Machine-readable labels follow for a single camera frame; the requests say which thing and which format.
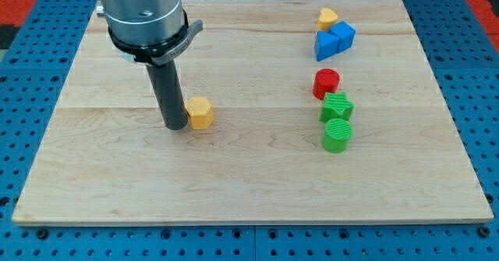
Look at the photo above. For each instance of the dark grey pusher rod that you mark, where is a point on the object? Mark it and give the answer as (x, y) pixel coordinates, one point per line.
(168, 93)

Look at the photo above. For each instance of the black clamp with grey lever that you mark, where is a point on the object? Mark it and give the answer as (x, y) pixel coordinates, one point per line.
(162, 53)

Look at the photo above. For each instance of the yellow hexagon block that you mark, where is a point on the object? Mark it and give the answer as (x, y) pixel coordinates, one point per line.
(200, 112)

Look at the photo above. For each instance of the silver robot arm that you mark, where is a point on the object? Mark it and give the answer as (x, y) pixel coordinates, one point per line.
(154, 32)

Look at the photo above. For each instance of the wooden board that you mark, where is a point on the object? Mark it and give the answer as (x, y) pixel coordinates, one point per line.
(107, 158)

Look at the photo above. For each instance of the red cylinder block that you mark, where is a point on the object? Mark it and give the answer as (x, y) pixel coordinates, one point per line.
(325, 81)

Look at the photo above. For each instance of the blue triangle block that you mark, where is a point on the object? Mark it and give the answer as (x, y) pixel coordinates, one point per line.
(326, 45)

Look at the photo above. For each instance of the yellow heart block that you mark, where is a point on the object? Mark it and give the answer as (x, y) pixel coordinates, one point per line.
(326, 19)

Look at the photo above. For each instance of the green star block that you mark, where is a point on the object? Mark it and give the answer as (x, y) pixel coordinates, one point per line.
(336, 105)

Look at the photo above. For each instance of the green cylinder block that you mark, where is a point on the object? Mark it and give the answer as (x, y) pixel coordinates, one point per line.
(337, 133)

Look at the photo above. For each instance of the blue cube block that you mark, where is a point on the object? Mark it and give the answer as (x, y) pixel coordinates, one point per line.
(345, 33)

